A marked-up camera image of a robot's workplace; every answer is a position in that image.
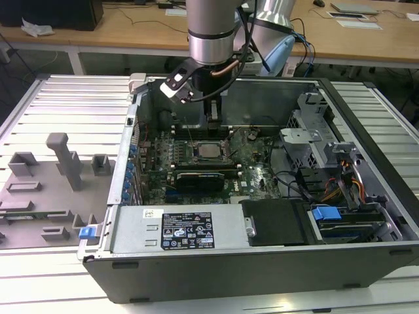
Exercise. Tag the metal locking lever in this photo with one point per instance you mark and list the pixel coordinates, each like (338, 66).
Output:
(189, 132)
(233, 153)

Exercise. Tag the silver square CPU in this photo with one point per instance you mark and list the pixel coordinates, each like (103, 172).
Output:
(209, 150)

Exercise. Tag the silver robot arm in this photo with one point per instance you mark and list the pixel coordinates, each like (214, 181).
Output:
(209, 32)

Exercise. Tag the black RAM slot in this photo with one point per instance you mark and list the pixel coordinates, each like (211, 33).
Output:
(198, 132)
(198, 136)

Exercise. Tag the CPU socket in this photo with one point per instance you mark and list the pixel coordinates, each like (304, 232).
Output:
(195, 150)

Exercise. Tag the round coin battery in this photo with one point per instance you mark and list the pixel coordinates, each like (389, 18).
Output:
(252, 134)

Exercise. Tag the grey plastic case latch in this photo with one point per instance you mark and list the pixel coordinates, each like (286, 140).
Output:
(137, 80)

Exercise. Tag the small white adapter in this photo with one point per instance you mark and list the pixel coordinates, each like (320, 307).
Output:
(289, 70)

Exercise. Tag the black power adapter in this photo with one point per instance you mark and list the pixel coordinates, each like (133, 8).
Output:
(165, 6)

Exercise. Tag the wooden desk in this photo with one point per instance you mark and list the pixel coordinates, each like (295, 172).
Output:
(131, 36)

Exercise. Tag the black graphics card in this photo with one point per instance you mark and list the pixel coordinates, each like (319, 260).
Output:
(199, 181)

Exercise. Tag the grey metal drive cage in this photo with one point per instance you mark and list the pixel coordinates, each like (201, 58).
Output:
(298, 144)

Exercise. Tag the green motherboard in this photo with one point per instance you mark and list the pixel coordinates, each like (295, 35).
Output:
(255, 183)

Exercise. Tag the black computer mouse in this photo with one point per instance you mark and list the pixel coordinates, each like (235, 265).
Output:
(319, 3)

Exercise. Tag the black plastic shroud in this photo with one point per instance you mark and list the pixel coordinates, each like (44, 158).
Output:
(275, 222)

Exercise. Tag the grey laptop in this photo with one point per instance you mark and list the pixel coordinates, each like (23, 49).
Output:
(355, 8)

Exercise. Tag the grey power supply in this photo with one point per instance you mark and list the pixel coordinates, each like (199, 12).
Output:
(137, 229)

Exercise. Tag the black computer box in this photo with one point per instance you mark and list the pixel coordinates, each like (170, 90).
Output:
(49, 13)

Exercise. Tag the hard disk in blue carrier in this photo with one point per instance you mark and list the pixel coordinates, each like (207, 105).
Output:
(325, 216)

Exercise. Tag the crumpled white paper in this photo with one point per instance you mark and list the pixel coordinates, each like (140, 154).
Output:
(36, 28)

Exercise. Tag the blue case latch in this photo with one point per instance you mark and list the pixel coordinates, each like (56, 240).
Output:
(85, 233)

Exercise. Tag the open black PC case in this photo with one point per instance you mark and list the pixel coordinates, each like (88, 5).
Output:
(229, 278)

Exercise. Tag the grey part rack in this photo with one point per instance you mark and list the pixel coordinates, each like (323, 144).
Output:
(42, 202)

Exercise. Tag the green RAM stick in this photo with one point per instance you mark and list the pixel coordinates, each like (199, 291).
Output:
(29, 216)

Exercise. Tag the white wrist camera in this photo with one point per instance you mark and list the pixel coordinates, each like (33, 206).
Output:
(173, 88)

